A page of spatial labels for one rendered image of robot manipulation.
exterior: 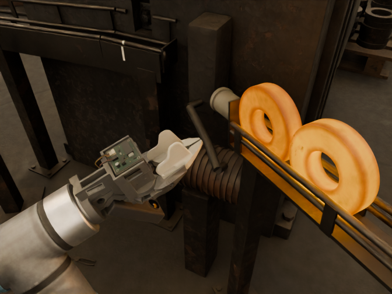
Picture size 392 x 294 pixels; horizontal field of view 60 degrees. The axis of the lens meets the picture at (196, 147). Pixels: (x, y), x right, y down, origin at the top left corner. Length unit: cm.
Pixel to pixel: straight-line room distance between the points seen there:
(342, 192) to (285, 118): 15
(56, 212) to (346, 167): 42
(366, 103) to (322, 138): 168
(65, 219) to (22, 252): 7
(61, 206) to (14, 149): 136
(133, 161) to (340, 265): 100
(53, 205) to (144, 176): 14
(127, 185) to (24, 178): 120
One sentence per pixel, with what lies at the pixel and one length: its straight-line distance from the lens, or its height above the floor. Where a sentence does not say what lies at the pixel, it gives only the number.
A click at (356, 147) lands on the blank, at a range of 51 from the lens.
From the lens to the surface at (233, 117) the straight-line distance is 71.
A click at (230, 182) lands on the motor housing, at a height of 50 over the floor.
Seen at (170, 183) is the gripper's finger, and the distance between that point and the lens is 54.
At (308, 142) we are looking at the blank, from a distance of 56.
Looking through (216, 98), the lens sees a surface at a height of 68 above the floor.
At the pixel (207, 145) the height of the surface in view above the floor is 57.
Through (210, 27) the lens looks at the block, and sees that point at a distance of 81.
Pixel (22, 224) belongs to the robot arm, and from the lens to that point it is 56.
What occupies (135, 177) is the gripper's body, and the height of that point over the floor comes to 73.
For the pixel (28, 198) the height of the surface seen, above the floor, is 1.
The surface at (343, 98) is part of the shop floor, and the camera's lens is 220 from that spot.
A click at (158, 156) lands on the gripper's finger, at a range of 58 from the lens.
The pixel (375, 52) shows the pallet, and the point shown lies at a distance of 249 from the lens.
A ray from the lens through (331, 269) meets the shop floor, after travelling 134.
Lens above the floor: 110
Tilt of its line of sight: 41 degrees down
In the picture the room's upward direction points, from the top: straight up
